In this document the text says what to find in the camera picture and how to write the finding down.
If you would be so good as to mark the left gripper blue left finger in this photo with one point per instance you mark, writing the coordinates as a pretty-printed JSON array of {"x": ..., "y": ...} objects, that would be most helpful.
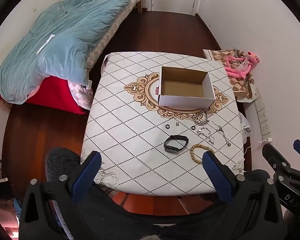
[{"x": 83, "y": 176}]

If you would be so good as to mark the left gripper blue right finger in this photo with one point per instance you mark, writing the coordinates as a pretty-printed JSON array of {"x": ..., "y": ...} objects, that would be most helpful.
[{"x": 220, "y": 176}]

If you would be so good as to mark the black smart band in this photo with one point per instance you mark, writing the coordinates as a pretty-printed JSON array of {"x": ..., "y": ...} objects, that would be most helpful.
[{"x": 175, "y": 143}]

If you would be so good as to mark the white charger plug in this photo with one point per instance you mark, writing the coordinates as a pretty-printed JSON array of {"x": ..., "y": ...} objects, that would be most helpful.
[{"x": 268, "y": 140}]

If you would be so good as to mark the patterned white tablecloth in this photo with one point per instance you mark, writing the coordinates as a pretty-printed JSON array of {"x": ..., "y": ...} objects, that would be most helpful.
[{"x": 129, "y": 129}]

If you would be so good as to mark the bed with checkered mattress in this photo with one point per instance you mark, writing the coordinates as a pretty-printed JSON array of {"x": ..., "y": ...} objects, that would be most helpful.
[{"x": 82, "y": 95}]

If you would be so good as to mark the red blanket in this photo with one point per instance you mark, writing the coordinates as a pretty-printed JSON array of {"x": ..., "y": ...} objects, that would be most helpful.
[{"x": 55, "y": 93}]

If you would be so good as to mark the pink panther plush toy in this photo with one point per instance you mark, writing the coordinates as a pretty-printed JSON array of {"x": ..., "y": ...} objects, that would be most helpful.
[{"x": 246, "y": 64}]

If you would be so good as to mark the white cardboard box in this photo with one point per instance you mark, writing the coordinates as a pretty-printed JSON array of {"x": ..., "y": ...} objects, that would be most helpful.
[{"x": 185, "y": 88}]

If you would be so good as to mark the light blue duvet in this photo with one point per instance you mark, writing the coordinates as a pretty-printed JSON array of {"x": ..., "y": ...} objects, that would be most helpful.
[{"x": 58, "y": 45}]

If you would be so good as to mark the white wall power strip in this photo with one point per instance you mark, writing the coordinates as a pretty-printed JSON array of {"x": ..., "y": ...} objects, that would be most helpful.
[{"x": 261, "y": 115}]

